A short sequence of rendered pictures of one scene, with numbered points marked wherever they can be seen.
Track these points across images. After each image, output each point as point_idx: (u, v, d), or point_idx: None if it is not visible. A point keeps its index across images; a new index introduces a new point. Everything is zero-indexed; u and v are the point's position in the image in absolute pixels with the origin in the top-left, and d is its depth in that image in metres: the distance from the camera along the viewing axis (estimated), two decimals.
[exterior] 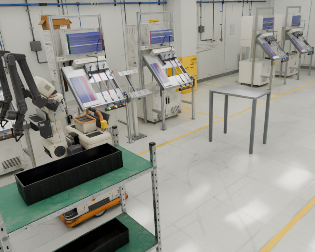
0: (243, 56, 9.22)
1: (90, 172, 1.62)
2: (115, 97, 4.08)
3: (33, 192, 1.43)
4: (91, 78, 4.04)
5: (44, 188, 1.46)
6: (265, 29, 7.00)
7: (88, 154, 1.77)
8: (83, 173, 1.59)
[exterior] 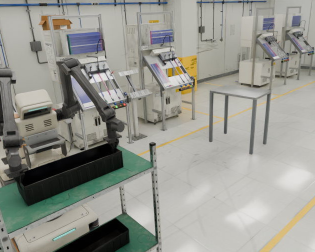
0: (243, 56, 9.22)
1: (90, 172, 1.62)
2: (115, 97, 4.08)
3: (33, 192, 1.43)
4: (91, 78, 4.04)
5: (44, 188, 1.46)
6: (265, 29, 7.00)
7: (88, 154, 1.77)
8: (83, 173, 1.59)
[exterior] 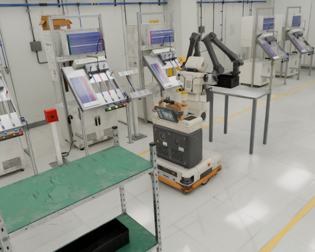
0: (243, 56, 9.22)
1: None
2: (115, 97, 4.08)
3: None
4: (91, 78, 4.04)
5: None
6: (265, 29, 7.00)
7: None
8: (216, 77, 3.50)
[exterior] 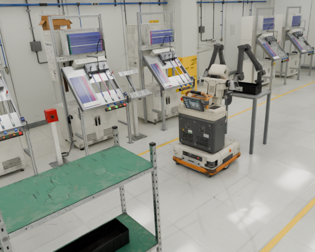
0: (243, 56, 9.22)
1: None
2: (115, 97, 4.08)
3: None
4: (91, 78, 4.04)
5: None
6: (265, 29, 7.00)
7: None
8: (240, 84, 3.98)
